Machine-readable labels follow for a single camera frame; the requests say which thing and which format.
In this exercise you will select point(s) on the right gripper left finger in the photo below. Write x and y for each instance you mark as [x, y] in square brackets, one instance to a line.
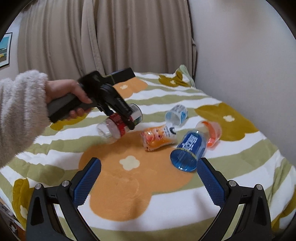
[43, 222]

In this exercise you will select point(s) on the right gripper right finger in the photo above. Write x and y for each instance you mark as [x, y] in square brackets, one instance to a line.
[254, 222]

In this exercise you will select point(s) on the red label clear cup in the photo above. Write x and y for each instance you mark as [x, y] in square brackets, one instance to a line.
[113, 128]

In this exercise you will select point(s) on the white blue label clear cup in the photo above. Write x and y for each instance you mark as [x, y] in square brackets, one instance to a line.
[177, 115]

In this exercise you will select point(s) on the orange tinted clear cup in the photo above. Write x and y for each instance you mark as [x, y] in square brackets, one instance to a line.
[211, 130]

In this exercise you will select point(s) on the person's left hand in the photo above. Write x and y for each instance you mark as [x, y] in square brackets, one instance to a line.
[55, 89]

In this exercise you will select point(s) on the beige curtain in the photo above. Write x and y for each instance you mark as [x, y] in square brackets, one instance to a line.
[68, 39]

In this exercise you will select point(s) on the white fluffy left sleeve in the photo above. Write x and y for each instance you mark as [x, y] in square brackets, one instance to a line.
[24, 114]

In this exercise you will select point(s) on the floral striped blanket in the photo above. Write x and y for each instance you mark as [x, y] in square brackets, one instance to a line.
[139, 194]

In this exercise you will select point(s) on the framed picture on wall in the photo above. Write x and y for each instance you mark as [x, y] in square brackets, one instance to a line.
[5, 49]

